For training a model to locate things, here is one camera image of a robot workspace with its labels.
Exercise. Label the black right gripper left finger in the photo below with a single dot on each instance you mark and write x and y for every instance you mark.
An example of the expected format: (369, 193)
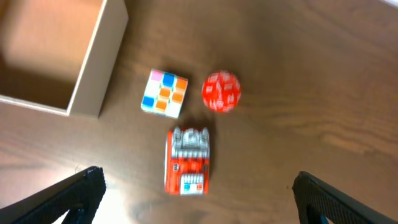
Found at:
(76, 198)

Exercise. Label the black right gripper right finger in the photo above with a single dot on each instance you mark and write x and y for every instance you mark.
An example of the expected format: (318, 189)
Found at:
(320, 203)

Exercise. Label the red toy fire truck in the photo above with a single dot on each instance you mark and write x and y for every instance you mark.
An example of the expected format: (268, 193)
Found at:
(187, 162)

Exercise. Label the colourful puzzle cube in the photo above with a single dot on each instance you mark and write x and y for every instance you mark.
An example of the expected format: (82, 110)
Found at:
(164, 94)

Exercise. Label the red ball with white numbers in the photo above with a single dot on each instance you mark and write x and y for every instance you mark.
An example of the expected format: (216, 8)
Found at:
(221, 91)

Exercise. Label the white cardboard box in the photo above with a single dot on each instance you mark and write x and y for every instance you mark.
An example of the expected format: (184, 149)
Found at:
(57, 56)

